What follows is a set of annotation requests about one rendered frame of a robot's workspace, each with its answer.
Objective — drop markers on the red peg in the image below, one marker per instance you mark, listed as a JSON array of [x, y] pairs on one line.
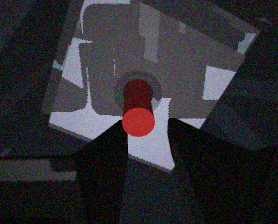
[[138, 118]]

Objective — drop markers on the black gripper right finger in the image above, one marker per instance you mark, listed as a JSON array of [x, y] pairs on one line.
[[223, 183]]

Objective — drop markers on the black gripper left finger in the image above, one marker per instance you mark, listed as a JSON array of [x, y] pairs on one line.
[[85, 187]]

